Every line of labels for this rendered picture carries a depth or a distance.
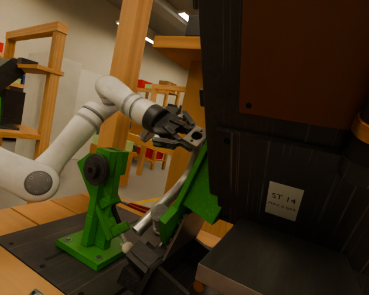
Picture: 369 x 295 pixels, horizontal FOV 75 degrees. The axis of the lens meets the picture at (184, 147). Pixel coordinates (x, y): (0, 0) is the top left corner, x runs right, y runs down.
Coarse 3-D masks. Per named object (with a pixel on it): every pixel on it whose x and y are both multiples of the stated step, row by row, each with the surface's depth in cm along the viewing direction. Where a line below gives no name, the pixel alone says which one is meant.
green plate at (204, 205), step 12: (204, 144) 43; (204, 156) 44; (192, 168) 45; (204, 168) 45; (192, 180) 45; (204, 180) 45; (180, 192) 46; (192, 192) 46; (204, 192) 45; (180, 204) 46; (192, 204) 46; (204, 204) 45; (216, 204) 44; (180, 216) 50; (204, 216) 45; (216, 216) 44
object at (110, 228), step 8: (80, 160) 63; (80, 168) 63; (88, 184) 61; (88, 192) 61; (104, 192) 60; (104, 200) 59; (112, 200) 60; (120, 200) 62; (96, 208) 60; (104, 208) 60; (112, 208) 60; (104, 216) 60; (104, 224) 59; (112, 224) 60; (120, 224) 58; (128, 224) 61; (104, 232) 59; (112, 232) 58; (120, 232) 57
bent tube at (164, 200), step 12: (192, 132) 57; (204, 132) 57; (192, 144) 55; (192, 156) 61; (180, 180) 64; (168, 192) 61; (156, 204) 59; (168, 204) 60; (144, 216) 57; (132, 228) 56; (144, 228) 55
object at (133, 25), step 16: (128, 0) 100; (144, 0) 100; (128, 16) 100; (144, 16) 102; (128, 32) 100; (144, 32) 105; (128, 48) 100; (112, 64) 103; (128, 64) 101; (192, 64) 86; (128, 80) 103; (192, 80) 86; (192, 96) 86; (192, 112) 86; (112, 128) 103; (128, 128) 110; (112, 144) 103; (176, 160) 89; (176, 176) 89
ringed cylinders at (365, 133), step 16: (368, 96) 20; (368, 112) 20; (352, 128) 22; (368, 128) 20; (352, 144) 22; (368, 144) 21; (352, 160) 23; (368, 160) 21; (352, 176) 23; (368, 176) 22
